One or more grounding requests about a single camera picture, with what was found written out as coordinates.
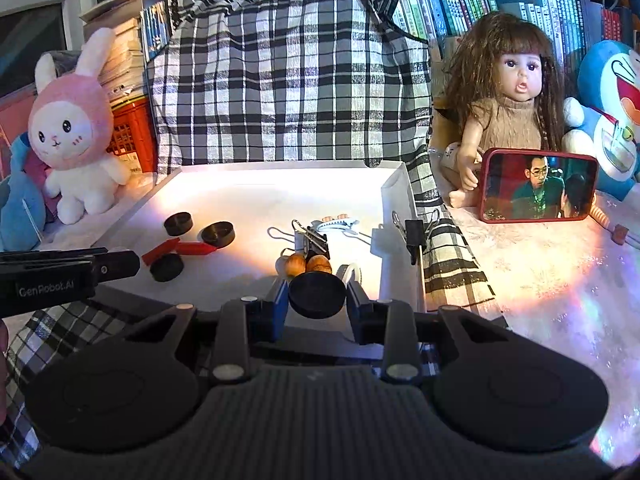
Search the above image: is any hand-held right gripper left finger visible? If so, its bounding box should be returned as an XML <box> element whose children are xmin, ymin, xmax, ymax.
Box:
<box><xmin>65</xmin><ymin>280</ymin><xmax>290</xmax><ymax>385</ymax></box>

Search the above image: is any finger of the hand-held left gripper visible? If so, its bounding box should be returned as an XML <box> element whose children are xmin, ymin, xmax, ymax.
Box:
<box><xmin>0</xmin><ymin>247</ymin><xmax>109</xmax><ymax>264</ymax></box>
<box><xmin>0</xmin><ymin>250</ymin><xmax>141</xmax><ymax>282</ymax></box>

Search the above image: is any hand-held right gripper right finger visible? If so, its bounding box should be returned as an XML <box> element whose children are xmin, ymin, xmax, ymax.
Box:
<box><xmin>347</xmin><ymin>285</ymin><xmax>566</xmax><ymax>385</ymax></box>

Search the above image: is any black round disc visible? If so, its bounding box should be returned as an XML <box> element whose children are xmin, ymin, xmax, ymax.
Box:
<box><xmin>163</xmin><ymin>211</ymin><xmax>194</xmax><ymax>237</ymax></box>
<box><xmin>150</xmin><ymin>254</ymin><xmax>185</xmax><ymax>282</ymax></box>
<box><xmin>198</xmin><ymin>221</ymin><xmax>236</xmax><ymax>249</ymax></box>
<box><xmin>288</xmin><ymin>271</ymin><xmax>348</xmax><ymax>320</ymax></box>

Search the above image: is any white blue hair clip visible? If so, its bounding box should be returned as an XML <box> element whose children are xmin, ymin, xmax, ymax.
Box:
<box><xmin>336</xmin><ymin>261</ymin><xmax>362</xmax><ymax>288</ymax></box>

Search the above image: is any black binder clip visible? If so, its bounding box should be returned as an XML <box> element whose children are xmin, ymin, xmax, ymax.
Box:
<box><xmin>266</xmin><ymin>225</ymin><xmax>316</xmax><ymax>262</ymax></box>
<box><xmin>291</xmin><ymin>219</ymin><xmax>332</xmax><ymax>260</ymax></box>
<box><xmin>391</xmin><ymin>210</ymin><xmax>441</xmax><ymax>266</ymax></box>

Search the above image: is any red hair clip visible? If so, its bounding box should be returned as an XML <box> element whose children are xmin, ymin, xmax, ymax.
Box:
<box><xmin>141</xmin><ymin>238</ymin><xmax>219</xmax><ymax>266</ymax></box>

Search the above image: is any white teal hair clip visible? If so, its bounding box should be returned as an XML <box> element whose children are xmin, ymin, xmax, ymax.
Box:
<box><xmin>314</xmin><ymin>214</ymin><xmax>362</xmax><ymax>236</ymax></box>

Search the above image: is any white cardboard box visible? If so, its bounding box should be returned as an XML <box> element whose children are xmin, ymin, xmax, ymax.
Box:
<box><xmin>92</xmin><ymin>160</ymin><xmax>426</xmax><ymax>321</ymax></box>

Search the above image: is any blue spotted plush toy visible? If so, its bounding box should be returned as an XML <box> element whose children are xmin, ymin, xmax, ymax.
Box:
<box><xmin>0</xmin><ymin>132</ymin><xmax>56</xmax><ymax>253</ymax></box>

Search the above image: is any pink white bunny plush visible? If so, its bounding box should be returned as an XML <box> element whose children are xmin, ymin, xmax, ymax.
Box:
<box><xmin>27</xmin><ymin>27</ymin><xmax>132</xmax><ymax>225</ymax></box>

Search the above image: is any red plastic crate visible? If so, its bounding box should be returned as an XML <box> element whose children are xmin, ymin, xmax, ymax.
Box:
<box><xmin>106</xmin><ymin>97</ymin><xmax>158</xmax><ymax>175</ymax></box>

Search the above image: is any pink box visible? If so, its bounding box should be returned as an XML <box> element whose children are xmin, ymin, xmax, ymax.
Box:
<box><xmin>0</xmin><ymin>85</ymin><xmax>38</xmax><ymax>181</ymax></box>

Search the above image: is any stack of books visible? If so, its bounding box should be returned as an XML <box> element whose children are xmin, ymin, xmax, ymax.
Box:
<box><xmin>80</xmin><ymin>0</ymin><xmax>168</xmax><ymax>108</ymax></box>

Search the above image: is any dark window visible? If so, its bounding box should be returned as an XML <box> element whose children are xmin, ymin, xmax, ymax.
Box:
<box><xmin>0</xmin><ymin>0</ymin><xmax>166</xmax><ymax>96</ymax></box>

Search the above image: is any black white plaid cloth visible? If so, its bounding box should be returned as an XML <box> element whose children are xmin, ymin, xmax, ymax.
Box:
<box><xmin>0</xmin><ymin>0</ymin><xmax>508</xmax><ymax>468</ymax></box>

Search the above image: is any smartphone in red case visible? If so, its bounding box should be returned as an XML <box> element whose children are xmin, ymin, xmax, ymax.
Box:
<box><xmin>480</xmin><ymin>147</ymin><xmax>599</xmax><ymax>224</ymax></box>

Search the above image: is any long-haired baby doll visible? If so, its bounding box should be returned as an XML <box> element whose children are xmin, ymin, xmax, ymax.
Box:
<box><xmin>442</xmin><ymin>11</ymin><xmax>566</xmax><ymax>208</ymax></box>

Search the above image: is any blue robot cat plush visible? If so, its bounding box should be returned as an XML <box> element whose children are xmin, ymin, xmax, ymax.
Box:
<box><xmin>562</xmin><ymin>40</ymin><xmax>640</xmax><ymax>203</ymax></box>

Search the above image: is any row of books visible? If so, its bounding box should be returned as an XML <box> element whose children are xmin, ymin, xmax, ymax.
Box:
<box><xmin>390</xmin><ymin>0</ymin><xmax>640</xmax><ymax>76</ymax></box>

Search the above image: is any braided charging cable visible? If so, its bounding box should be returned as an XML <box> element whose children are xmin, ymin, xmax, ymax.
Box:
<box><xmin>590</xmin><ymin>205</ymin><xmax>640</xmax><ymax>251</ymax></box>

